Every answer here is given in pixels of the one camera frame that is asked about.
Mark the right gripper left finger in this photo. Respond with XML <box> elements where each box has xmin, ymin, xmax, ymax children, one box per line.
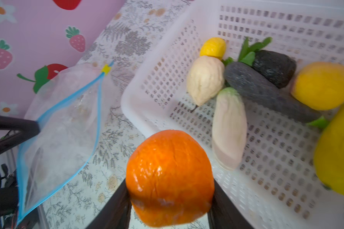
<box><xmin>86</xmin><ymin>180</ymin><xmax>131</xmax><ymax>229</ymax></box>

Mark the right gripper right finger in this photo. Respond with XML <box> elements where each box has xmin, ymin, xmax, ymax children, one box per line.
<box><xmin>207</xmin><ymin>180</ymin><xmax>254</xmax><ymax>229</ymax></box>

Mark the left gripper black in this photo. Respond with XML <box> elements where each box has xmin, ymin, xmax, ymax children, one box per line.
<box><xmin>0</xmin><ymin>114</ymin><xmax>41</xmax><ymax>229</ymax></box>

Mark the clear zip bag blue zipper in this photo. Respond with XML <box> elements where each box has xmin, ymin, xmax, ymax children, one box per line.
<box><xmin>16</xmin><ymin>63</ymin><xmax>119</xmax><ymax>223</ymax></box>

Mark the white plastic perforated basket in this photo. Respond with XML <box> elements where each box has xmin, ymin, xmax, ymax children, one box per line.
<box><xmin>121</xmin><ymin>1</ymin><xmax>344</xmax><ymax>229</ymax></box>

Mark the orange mandarin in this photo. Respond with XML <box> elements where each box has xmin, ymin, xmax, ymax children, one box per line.
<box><xmin>125</xmin><ymin>130</ymin><xmax>215</xmax><ymax>228</ymax></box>

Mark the dark purple eggplant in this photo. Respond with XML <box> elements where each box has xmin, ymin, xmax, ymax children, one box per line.
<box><xmin>224</xmin><ymin>62</ymin><xmax>330</xmax><ymax>129</ymax></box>

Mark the white chinese cabbage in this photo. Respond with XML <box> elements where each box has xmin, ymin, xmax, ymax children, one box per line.
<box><xmin>212</xmin><ymin>87</ymin><xmax>247</xmax><ymax>171</ymax></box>

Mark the yellow bell pepper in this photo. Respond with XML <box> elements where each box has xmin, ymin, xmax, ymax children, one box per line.
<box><xmin>313</xmin><ymin>104</ymin><xmax>344</xmax><ymax>195</ymax></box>

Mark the cream white pear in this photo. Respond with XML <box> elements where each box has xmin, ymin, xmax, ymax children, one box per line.
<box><xmin>186</xmin><ymin>56</ymin><xmax>225</xmax><ymax>106</ymax></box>

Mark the dark black avocado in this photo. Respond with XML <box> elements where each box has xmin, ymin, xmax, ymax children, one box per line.
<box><xmin>238</xmin><ymin>37</ymin><xmax>297</xmax><ymax>89</ymax></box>

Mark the yellow mango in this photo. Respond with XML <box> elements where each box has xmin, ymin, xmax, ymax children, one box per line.
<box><xmin>290</xmin><ymin>62</ymin><xmax>344</xmax><ymax>111</ymax></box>

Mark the small yellow lemon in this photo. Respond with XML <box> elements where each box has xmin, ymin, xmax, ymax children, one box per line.
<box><xmin>200</xmin><ymin>37</ymin><xmax>226</xmax><ymax>60</ymax></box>

